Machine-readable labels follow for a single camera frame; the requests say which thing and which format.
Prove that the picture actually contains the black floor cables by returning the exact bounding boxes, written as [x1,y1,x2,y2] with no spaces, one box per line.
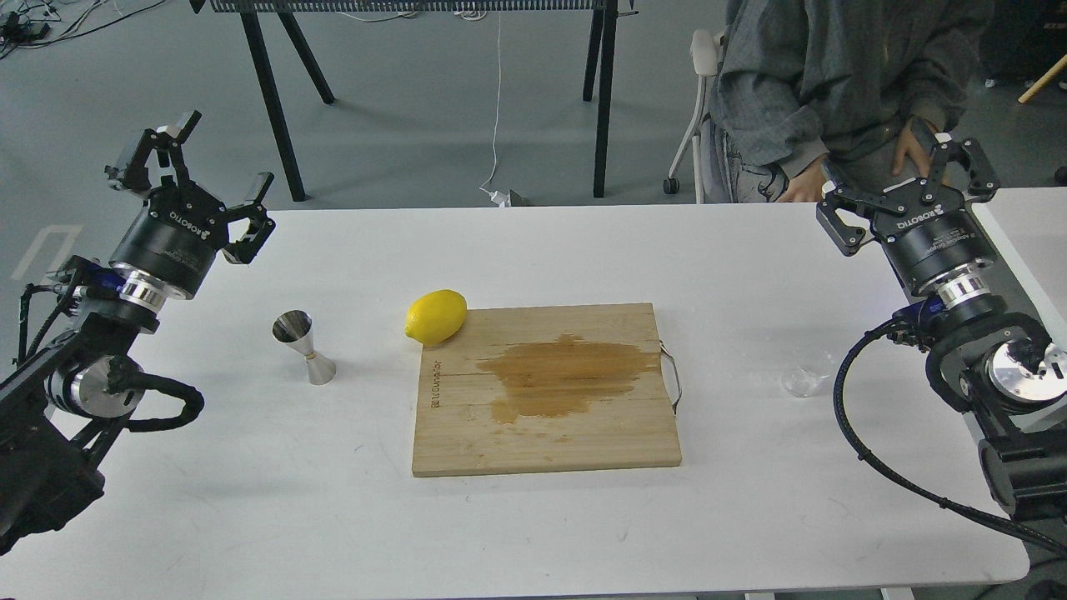
[0,0,168,59]

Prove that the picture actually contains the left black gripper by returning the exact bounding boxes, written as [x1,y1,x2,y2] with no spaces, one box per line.
[103,110,277,299]

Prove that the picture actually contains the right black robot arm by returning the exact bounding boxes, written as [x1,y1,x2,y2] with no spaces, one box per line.
[816,124,1066,556]

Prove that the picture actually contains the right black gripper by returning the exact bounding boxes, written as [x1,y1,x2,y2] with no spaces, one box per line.
[815,117,1001,298]

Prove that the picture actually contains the black metal table frame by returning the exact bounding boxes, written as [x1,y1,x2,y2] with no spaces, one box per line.
[188,0,639,203]

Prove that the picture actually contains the person in grey hoodie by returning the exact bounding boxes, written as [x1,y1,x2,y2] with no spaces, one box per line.
[708,1,994,203]

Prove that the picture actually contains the white hanging cable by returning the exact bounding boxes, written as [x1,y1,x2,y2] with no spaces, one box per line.
[478,10,511,206]

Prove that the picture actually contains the white side table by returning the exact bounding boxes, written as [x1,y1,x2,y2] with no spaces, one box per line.
[972,187,1066,347]

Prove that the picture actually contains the small clear glass cup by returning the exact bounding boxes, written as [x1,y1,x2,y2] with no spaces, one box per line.
[779,348,837,398]

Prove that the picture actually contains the yellow lemon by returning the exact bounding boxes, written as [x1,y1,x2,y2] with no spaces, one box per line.
[404,289,468,346]

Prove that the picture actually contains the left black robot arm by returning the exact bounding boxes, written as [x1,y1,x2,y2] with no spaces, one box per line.
[1,110,275,553]

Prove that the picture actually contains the steel double jigger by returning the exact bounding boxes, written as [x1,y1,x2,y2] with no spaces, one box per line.
[272,310,337,385]

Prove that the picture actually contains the wooden cutting board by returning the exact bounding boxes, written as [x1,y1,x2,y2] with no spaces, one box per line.
[411,302,682,478]

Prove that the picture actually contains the white office chair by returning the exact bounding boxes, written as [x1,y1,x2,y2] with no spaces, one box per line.
[663,29,724,205]

